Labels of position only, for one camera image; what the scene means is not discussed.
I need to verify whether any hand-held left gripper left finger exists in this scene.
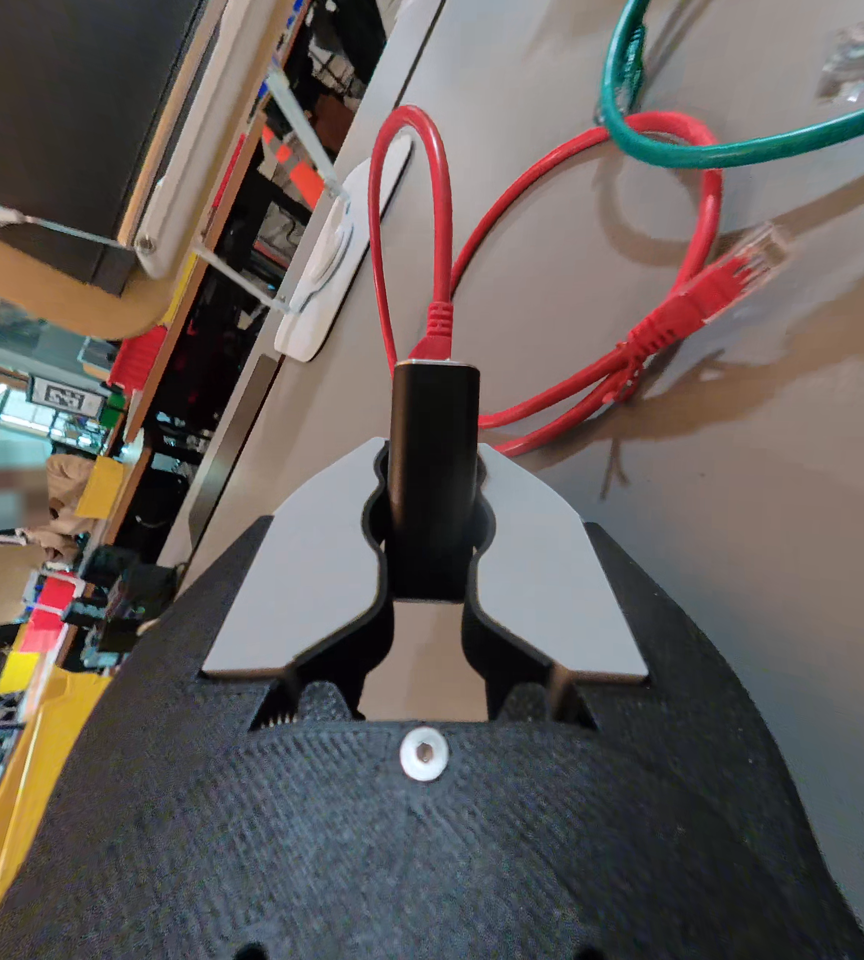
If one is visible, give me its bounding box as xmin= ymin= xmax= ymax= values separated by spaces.
xmin=201 ymin=438 xmax=395 ymax=717

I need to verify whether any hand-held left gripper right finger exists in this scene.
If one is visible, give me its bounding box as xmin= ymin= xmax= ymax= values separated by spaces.
xmin=462 ymin=442 xmax=652 ymax=717

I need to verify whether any black two-port adapter box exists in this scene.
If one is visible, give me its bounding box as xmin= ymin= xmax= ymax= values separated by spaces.
xmin=389 ymin=360 xmax=481 ymax=603

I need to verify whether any yellow plastic bin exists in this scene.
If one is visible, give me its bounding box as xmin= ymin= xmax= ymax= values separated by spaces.
xmin=0 ymin=667 xmax=114 ymax=946

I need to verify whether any red network cable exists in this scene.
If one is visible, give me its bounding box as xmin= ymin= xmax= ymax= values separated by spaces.
xmin=368 ymin=105 xmax=791 ymax=459

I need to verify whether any green network cable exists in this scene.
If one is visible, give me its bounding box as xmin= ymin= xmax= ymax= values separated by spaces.
xmin=597 ymin=0 xmax=864 ymax=170

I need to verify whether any red plastic bin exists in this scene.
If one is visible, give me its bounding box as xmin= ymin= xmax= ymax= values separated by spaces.
xmin=109 ymin=324 xmax=170 ymax=391

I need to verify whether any black and white marker sign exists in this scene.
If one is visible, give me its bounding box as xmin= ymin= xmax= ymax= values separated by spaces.
xmin=29 ymin=377 xmax=106 ymax=417

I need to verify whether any black board with wooden frame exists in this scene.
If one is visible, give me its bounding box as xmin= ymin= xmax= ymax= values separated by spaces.
xmin=0 ymin=0 xmax=211 ymax=342

